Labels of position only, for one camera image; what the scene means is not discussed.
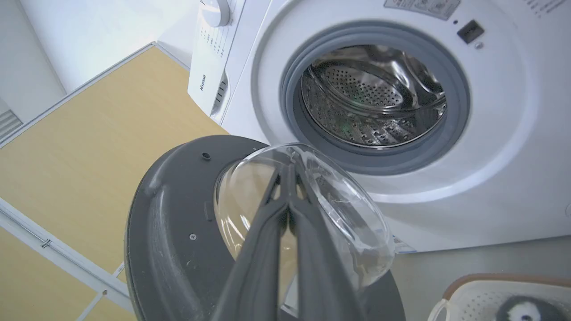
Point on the white front-load washing machine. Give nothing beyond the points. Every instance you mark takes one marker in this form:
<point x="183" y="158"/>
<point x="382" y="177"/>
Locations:
<point x="499" y="133"/>

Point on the white detergent drawer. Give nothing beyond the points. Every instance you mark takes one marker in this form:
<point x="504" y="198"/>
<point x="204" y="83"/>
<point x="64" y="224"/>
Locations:
<point x="209" y="58"/>

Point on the grey rubber door gasket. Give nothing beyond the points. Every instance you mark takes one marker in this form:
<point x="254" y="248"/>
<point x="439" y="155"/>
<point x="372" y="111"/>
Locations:
<point x="457" y="102"/>

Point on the steel perforated washer drum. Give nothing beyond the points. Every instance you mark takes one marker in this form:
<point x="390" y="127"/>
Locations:
<point x="372" y="96"/>

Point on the grey washing machine door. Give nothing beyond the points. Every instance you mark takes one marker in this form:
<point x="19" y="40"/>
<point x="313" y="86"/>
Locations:
<point x="178" y="232"/>

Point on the white laundry basket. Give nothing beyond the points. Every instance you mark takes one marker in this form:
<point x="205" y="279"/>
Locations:
<point x="473" y="301"/>

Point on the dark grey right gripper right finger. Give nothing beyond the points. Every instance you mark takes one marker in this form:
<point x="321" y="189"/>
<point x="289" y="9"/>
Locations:
<point x="319" y="267"/>

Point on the grey and white plush toy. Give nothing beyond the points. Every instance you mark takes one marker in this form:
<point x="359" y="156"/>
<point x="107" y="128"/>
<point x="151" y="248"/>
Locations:
<point x="528" y="310"/>

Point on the white program dial knob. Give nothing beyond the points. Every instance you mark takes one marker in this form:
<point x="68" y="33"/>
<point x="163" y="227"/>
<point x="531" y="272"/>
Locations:
<point x="216" y="11"/>

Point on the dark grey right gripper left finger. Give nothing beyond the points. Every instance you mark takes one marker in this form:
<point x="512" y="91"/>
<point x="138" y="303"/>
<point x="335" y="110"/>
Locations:
<point x="256" y="267"/>

